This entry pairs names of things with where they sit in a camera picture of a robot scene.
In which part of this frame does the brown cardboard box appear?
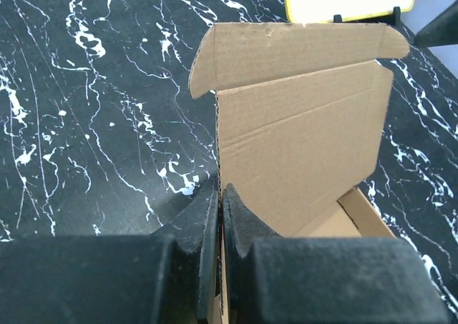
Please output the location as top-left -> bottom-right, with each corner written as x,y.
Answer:
189,22 -> 409,323

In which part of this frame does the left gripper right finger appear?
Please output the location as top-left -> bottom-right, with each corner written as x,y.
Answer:
222,185 -> 449,323

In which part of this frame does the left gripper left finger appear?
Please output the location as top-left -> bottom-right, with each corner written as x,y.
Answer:
1,186 -> 219,323

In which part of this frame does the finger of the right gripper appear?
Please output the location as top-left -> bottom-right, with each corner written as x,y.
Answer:
414,0 -> 458,47

